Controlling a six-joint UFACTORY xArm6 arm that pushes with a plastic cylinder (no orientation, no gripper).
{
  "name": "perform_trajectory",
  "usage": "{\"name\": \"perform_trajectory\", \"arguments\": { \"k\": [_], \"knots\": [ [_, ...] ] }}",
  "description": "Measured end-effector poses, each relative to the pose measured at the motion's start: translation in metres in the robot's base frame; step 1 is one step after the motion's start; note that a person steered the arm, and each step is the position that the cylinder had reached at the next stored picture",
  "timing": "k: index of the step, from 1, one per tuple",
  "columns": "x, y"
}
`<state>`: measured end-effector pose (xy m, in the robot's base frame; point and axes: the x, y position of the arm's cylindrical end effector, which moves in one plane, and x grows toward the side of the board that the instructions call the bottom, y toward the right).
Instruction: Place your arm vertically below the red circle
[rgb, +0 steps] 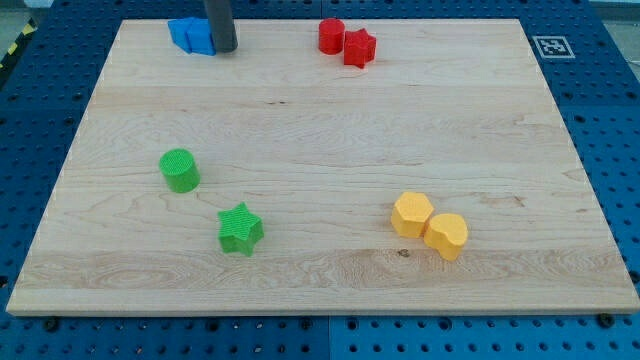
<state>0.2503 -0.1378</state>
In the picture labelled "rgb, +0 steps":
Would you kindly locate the grey cylindrical robot arm rod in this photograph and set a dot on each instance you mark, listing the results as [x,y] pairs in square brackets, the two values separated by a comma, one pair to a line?
[221,21]

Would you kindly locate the green star block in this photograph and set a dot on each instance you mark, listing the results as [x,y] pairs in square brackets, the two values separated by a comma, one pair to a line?
[240,230]

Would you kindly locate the yellow hexagon block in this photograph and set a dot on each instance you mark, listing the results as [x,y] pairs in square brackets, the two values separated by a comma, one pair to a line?
[410,214]

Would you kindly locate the yellow heart block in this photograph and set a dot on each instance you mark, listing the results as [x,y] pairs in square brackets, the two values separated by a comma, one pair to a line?
[447,233]

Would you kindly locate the red star block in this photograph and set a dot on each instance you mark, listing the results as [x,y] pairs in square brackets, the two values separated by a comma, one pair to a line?
[359,48]

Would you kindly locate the green cylinder block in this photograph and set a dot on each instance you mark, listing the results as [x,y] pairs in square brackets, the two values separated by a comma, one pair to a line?
[179,170]

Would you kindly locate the red cylinder block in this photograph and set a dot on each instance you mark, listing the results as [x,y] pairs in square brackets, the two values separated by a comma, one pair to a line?
[331,36]

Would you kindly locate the light wooden board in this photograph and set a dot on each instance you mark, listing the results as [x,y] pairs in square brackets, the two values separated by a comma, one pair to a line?
[458,110]

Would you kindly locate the blue block right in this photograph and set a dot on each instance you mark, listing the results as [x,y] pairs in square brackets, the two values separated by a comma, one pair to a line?
[199,37]

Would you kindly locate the blue block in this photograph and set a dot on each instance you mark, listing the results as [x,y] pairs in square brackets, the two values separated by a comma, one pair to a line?
[182,31]
[199,37]

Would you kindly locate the blue block left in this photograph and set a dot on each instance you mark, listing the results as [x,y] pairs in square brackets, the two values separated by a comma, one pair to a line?
[182,31]

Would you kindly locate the white fiducial marker tag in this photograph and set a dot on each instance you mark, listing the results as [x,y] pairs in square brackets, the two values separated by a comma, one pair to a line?
[553,47]

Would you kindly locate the black yellow hazard tape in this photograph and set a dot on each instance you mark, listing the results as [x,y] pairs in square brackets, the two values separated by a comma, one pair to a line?
[16,49]

